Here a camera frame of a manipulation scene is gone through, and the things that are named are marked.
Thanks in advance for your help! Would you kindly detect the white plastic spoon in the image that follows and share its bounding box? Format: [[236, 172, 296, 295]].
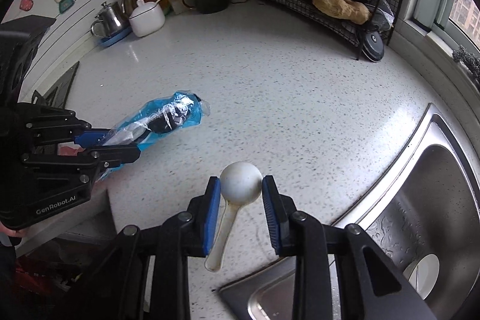
[[204, 162, 263, 272]]

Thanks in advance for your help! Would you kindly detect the white sugar bowl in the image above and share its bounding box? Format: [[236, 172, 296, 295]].
[[128, 0, 165, 38]]

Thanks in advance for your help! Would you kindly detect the steel teapot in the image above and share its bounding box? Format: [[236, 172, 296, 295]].
[[90, 1, 130, 39]]

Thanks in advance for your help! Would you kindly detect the white dish in sink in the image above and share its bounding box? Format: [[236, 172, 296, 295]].
[[403, 253, 440, 300]]

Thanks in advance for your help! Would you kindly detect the red trash bin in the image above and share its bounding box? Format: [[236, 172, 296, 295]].
[[15, 261, 41, 292]]

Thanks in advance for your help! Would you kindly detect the black gas stove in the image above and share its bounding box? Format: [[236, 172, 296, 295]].
[[31, 62, 80, 109]]

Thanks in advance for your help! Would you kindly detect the grey scouring pad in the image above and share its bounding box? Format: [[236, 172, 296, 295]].
[[452, 45, 480, 81]]

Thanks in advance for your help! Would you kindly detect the blue plastic wrapper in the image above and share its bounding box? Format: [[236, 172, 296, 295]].
[[59, 90, 211, 181]]

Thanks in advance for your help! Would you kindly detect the stainless steel sink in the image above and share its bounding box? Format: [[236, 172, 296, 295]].
[[217, 102, 480, 320]]

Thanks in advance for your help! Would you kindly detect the round dark lid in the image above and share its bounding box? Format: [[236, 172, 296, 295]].
[[360, 31, 385, 62]]

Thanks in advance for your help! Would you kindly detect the blue saucer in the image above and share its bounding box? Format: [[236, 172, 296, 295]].
[[99, 26, 132, 48]]

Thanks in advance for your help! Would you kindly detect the operator left hand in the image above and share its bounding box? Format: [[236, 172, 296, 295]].
[[0, 223, 28, 238]]

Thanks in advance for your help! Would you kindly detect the bread loaf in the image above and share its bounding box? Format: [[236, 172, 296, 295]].
[[312, 0, 371, 25]]

